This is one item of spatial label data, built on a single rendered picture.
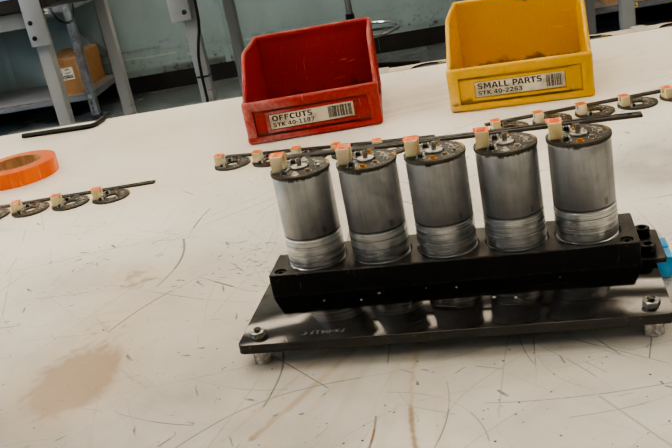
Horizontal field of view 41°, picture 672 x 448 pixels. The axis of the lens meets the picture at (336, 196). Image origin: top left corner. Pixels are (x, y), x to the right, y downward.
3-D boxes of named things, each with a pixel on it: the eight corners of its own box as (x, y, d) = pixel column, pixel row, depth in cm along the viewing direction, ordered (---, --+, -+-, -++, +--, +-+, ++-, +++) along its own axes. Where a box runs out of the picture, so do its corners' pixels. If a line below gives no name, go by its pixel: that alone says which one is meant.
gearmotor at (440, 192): (480, 274, 36) (463, 154, 34) (419, 279, 36) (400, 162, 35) (481, 249, 38) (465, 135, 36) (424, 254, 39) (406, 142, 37)
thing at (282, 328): (645, 253, 38) (644, 229, 37) (677, 340, 31) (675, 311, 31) (283, 286, 41) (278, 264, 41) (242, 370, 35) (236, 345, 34)
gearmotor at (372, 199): (411, 280, 37) (391, 163, 35) (353, 285, 37) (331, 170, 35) (416, 255, 39) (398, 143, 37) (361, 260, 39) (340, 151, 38)
